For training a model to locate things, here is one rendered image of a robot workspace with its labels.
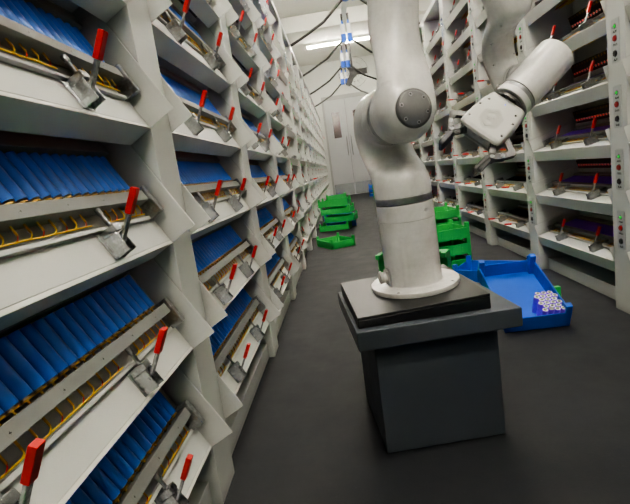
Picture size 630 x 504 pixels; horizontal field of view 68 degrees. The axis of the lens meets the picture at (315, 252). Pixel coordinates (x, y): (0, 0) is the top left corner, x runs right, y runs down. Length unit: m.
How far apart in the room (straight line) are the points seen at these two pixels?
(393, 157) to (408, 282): 0.26
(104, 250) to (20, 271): 0.15
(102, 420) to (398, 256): 0.62
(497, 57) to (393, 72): 0.35
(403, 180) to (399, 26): 0.29
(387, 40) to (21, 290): 0.74
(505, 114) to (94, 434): 0.92
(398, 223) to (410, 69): 0.29
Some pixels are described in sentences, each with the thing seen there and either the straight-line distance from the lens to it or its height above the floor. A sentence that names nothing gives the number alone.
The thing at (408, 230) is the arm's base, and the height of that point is 0.44.
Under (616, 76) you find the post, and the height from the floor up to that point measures 0.74.
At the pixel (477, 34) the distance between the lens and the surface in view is 3.06.
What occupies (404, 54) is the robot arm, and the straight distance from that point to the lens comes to 0.96.
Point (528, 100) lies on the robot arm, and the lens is 1.11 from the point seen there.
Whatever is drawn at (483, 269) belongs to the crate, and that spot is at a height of 0.15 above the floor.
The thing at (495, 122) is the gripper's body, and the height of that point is 0.63.
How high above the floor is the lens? 0.58
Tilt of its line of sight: 9 degrees down
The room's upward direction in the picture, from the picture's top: 8 degrees counter-clockwise
